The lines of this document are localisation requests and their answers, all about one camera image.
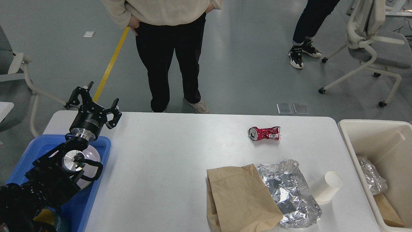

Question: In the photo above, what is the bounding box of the crumpled foil in bin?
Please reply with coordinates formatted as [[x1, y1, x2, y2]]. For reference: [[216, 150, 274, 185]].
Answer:
[[357, 155, 388, 196]]

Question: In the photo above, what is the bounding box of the brown paper bag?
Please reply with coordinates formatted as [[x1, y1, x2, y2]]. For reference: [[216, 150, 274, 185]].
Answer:
[[206, 164, 283, 232]]

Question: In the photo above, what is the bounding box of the crushed red can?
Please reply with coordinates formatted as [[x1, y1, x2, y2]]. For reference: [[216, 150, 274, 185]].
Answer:
[[248, 126, 281, 141]]

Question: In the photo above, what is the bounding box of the white grey office chair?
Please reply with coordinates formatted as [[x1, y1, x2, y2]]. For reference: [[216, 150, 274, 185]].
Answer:
[[318, 0, 411, 107]]

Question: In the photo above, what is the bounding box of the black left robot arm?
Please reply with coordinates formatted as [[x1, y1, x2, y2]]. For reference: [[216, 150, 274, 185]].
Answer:
[[1, 82, 122, 232]]

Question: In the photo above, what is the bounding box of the crumpled aluminium foil tray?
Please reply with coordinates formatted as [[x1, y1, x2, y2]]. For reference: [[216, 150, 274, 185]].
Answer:
[[257, 159, 323, 228]]

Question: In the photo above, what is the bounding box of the white table at left edge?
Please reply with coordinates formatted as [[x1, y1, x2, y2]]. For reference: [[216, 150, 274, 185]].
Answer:
[[0, 101, 14, 123]]

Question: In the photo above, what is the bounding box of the white paper cup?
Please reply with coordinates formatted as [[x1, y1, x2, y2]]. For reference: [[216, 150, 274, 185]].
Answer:
[[309, 171, 343, 204]]

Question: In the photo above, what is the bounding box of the blue plastic tray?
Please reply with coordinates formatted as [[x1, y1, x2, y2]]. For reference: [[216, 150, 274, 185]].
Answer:
[[6, 134, 111, 232]]

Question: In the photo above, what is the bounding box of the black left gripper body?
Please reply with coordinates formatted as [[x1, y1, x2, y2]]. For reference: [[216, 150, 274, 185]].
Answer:
[[69, 103, 111, 141]]

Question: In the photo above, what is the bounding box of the grey chair at left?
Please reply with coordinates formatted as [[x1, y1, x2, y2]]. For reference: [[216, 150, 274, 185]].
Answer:
[[0, 28, 66, 137]]

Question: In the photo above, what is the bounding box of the white plastic bin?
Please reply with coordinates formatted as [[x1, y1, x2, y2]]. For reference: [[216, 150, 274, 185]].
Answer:
[[338, 120, 412, 232]]

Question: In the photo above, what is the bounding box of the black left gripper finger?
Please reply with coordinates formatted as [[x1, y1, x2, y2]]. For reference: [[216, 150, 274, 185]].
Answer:
[[104, 98, 122, 129], [64, 81, 97, 111]]

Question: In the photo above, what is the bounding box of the brown paper in bin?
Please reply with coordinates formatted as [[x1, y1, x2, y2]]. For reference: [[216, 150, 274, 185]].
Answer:
[[374, 194, 405, 228]]

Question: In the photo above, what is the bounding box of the person in black trousers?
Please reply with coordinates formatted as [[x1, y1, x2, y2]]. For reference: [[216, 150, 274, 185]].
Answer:
[[102, 0, 223, 114]]

